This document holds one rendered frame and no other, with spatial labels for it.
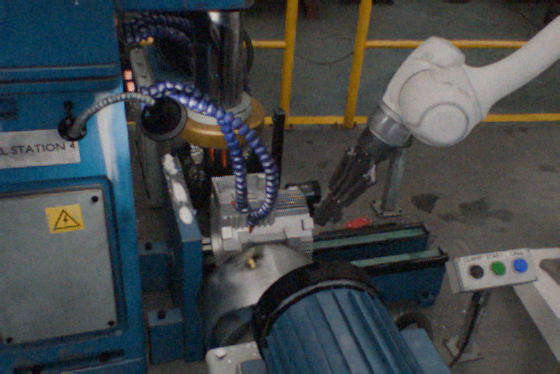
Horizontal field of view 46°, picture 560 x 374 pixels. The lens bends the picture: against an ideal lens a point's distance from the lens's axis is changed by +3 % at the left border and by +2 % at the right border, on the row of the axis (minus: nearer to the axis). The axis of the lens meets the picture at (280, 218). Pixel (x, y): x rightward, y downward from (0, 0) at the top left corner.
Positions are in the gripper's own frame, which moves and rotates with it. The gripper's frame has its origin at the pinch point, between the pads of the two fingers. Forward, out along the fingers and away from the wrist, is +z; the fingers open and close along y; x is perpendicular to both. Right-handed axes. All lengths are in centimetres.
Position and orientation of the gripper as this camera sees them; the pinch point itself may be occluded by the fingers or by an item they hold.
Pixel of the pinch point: (326, 211)
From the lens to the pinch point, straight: 138.7
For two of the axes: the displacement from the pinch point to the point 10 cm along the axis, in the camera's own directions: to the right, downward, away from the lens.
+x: 8.0, 3.0, 5.2
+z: -5.3, 7.5, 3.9
